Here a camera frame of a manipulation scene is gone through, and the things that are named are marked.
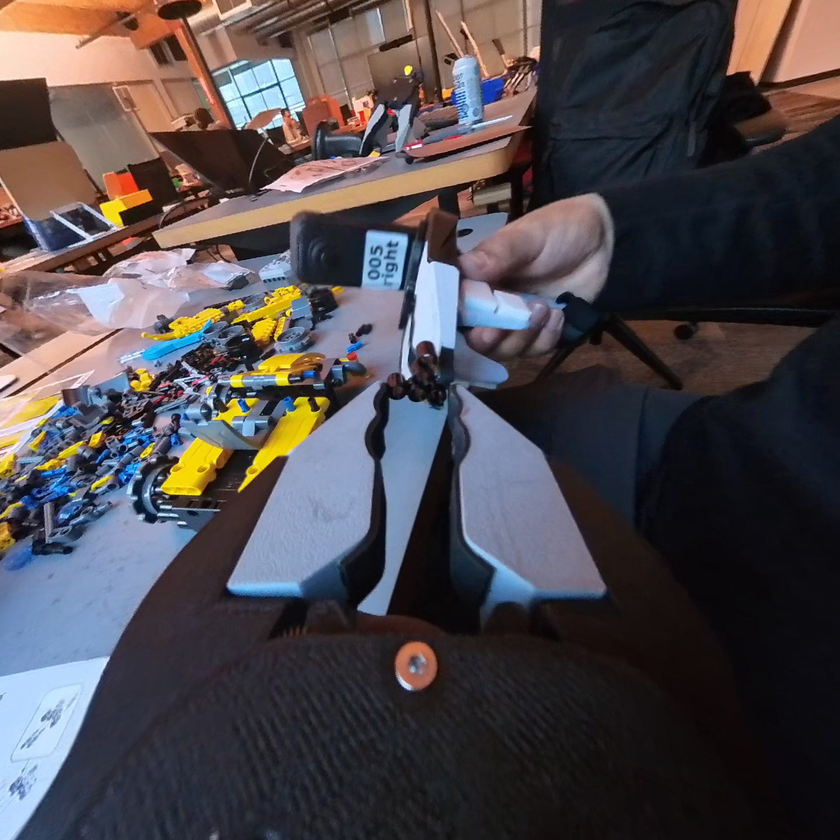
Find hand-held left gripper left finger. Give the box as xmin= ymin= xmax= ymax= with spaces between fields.
xmin=227 ymin=382 xmax=388 ymax=610

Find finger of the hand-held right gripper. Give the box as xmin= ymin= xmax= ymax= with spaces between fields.
xmin=400 ymin=259 xmax=460 ymax=395
xmin=453 ymin=341 xmax=509 ymax=391

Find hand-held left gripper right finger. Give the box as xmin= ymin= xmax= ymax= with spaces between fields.
xmin=449 ymin=385 xmax=609 ymax=610

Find black triangular holed connector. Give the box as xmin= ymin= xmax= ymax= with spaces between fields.
xmin=387 ymin=338 xmax=454 ymax=408

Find yellow toy brick car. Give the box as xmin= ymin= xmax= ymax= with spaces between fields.
xmin=128 ymin=351 xmax=368 ymax=532

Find person's right forearm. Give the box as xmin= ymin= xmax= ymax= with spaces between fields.
xmin=594 ymin=118 xmax=840 ymax=316

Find wooden edged desk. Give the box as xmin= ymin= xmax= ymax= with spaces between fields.
xmin=151 ymin=92 xmax=536 ymax=250

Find grey desk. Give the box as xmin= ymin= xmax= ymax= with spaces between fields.
xmin=0 ymin=252 xmax=509 ymax=677

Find person's right hand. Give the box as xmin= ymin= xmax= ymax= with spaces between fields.
xmin=456 ymin=193 xmax=616 ymax=362

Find printed paper sheet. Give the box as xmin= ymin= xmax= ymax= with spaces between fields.
xmin=266 ymin=155 xmax=388 ymax=194

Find pile of yellow beams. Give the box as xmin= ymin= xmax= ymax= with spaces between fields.
xmin=141 ymin=285 xmax=342 ymax=362

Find black monitor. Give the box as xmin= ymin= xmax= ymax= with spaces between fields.
xmin=147 ymin=128 xmax=293 ymax=194

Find clear plastic bag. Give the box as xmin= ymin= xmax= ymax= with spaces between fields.
xmin=105 ymin=248 xmax=258 ymax=296

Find black and white device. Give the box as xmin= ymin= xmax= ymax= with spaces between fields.
xmin=357 ymin=72 xmax=427 ymax=158

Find brown cardboard sheet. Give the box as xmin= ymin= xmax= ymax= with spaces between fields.
xmin=403 ymin=125 xmax=532 ymax=161

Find blue brick separator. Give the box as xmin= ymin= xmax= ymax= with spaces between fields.
xmin=141 ymin=322 xmax=212 ymax=361

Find person's dark trousers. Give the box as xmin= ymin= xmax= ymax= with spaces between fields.
xmin=479 ymin=315 xmax=840 ymax=840

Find yellow storage box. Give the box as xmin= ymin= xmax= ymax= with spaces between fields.
xmin=98 ymin=190 xmax=155 ymax=227

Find white drink can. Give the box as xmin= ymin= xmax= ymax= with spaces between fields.
xmin=453 ymin=54 xmax=485 ymax=126

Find crumpled plastic bag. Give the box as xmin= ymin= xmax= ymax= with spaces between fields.
xmin=0 ymin=269 xmax=172 ymax=345

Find sticker sheet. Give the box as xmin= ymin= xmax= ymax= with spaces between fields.
xmin=0 ymin=369 xmax=96 ymax=424

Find instruction booklet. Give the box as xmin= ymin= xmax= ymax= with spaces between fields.
xmin=0 ymin=656 xmax=109 ymax=840

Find black handle object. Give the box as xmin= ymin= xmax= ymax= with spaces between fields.
xmin=311 ymin=121 xmax=362 ymax=161

